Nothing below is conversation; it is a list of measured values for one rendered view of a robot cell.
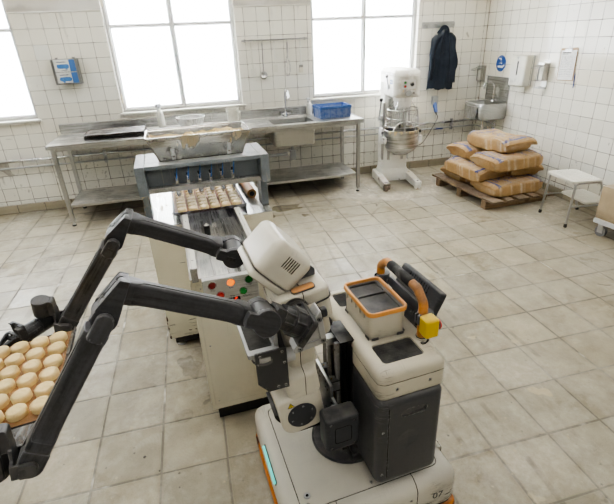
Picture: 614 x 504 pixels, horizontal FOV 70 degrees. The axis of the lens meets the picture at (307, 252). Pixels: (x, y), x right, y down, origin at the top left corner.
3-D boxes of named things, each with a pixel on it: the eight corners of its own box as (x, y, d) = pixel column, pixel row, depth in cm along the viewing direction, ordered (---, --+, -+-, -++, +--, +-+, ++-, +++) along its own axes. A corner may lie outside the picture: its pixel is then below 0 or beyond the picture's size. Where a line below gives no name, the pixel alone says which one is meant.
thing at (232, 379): (202, 343, 286) (179, 214, 247) (254, 332, 295) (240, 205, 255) (214, 423, 225) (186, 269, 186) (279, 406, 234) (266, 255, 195)
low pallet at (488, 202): (431, 182, 573) (431, 173, 568) (484, 175, 592) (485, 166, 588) (491, 212, 469) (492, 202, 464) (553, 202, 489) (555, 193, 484)
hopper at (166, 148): (150, 154, 258) (145, 129, 252) (244, 144, 272) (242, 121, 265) (149, 165, 233) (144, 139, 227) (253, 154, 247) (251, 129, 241)
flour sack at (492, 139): (462, 144, 528) (463, 130, 520) (490, 140, 540) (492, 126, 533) (506, 157, 467) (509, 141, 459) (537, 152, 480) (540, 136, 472)
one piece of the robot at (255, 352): (279, 336, 167) (274, 287, 158) (302, 384, 144) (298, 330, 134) (237, 347, 163) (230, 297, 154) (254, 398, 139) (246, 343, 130)
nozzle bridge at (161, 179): (147, 209, 272) (135, 154, 257) (261, 194, 290) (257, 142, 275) (146, 228, 244) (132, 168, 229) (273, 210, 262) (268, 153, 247)
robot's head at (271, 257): (295, 240, 149) (263, 214, 141) (317, 266, 131) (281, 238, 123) (267, 271, 150) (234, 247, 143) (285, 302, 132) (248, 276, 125)
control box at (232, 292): (205, 305, 197) (201, 278, 191) (258, 295, 203) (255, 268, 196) (206, 309, 193) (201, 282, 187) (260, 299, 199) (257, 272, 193)
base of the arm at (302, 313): (319, 324, 118) (305, 301, 129) (295, 314, 115) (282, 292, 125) (302, 349, 120) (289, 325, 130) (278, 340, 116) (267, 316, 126)
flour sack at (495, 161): (493, 175, 461) (495, 159, 454) (467, 165, 497) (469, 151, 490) (547, 166, 482) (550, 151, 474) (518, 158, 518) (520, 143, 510)
